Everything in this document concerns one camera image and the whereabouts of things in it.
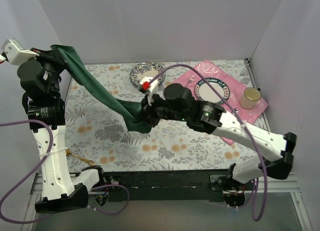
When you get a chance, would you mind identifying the silver fork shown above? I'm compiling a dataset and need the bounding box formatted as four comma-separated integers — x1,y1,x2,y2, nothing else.
185,75,195,87

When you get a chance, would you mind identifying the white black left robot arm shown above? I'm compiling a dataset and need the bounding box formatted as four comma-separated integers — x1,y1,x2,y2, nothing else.
17,48,107,214

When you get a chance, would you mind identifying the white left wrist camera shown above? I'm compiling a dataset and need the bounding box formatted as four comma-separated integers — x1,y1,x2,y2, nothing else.
0,38,39,66

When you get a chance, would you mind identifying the pink rose placemat cloth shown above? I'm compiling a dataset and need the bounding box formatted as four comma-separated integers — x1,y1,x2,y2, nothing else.
172,59,269,145

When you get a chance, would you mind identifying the cream enamel mug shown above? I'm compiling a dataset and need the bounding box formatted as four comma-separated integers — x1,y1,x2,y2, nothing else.
239,87,262,109

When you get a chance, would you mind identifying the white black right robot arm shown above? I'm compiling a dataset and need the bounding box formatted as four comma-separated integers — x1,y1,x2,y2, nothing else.
136,83,297,191

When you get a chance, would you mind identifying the dark green cloth napkin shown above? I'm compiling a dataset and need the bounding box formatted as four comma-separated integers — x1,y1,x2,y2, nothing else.
50,44,152,134

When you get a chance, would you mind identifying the silver spoon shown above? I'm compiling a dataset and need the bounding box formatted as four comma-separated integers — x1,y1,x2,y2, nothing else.
231,108,239,116

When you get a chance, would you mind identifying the blue floral ceramic plate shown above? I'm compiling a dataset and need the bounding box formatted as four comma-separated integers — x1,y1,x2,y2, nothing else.
130,61,164,86

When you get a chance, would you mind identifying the green rimmed white plate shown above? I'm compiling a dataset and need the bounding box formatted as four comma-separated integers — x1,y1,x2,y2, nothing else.
194,77,231,105

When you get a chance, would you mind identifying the aluminium frame rail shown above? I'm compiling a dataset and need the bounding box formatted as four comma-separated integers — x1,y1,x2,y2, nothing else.
22,174,312,231

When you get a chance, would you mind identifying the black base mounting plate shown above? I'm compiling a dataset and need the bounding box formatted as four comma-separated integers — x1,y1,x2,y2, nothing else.
94,172,253,203

